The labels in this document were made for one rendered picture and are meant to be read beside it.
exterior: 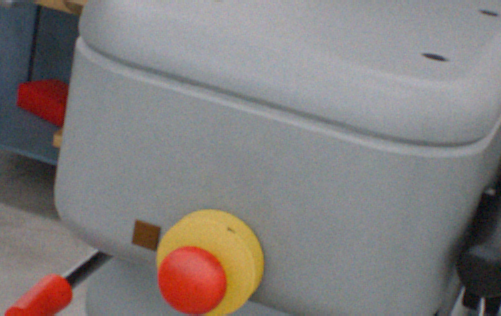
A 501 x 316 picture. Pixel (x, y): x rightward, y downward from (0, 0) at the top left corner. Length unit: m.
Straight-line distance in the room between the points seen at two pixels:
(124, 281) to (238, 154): 0.20
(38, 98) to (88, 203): 4.72
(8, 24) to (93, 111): 5.16
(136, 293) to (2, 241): 3.98
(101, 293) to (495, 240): 0.30
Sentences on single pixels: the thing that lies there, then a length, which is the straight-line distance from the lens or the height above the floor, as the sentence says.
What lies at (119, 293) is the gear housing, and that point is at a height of 1.67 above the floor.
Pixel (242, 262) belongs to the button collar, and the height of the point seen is 1.77.
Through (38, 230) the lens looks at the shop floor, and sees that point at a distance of 5.00.
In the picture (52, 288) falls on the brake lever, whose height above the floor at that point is 1.71.
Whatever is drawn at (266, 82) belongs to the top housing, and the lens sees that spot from 0.71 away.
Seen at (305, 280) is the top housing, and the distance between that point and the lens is 0.74.
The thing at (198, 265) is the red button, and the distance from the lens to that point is 0.71.
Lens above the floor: 2.07
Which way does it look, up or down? 20 degrees down
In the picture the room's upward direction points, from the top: 11 degrees clockwise
